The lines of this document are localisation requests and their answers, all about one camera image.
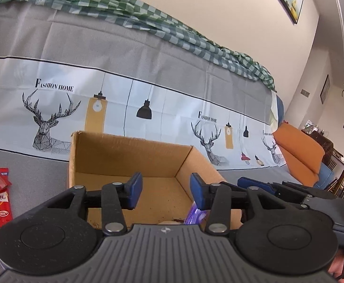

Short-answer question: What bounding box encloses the purple snack bar wrapper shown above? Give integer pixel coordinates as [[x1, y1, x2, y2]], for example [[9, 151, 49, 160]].
[[183, 202, 210, 225]]

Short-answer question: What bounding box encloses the right hand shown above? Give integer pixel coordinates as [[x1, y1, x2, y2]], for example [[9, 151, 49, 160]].
[[328, 250, 344, 283]]

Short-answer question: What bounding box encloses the orange cushion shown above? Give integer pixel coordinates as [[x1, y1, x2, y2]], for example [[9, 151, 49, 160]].
[[273, 122, 325, 187]]

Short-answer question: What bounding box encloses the dark wooden side furniture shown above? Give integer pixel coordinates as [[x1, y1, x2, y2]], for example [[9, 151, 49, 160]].
[[302, 126, 344, 198]]

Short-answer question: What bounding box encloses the brown cardboard box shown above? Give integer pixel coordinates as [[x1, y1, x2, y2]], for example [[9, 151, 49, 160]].
[[68, 131, 224, 227]]

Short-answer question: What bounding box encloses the grey deer print cloth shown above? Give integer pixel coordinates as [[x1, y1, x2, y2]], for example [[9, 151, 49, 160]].
[[0, 0, 288, 272]]

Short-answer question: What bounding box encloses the green checkered cloth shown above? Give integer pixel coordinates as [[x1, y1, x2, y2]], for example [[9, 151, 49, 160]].
[[0, 0, 276, 91]]

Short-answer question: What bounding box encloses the small framed wall picture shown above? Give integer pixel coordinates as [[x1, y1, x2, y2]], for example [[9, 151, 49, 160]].
[[320, 75, 331, 104]]

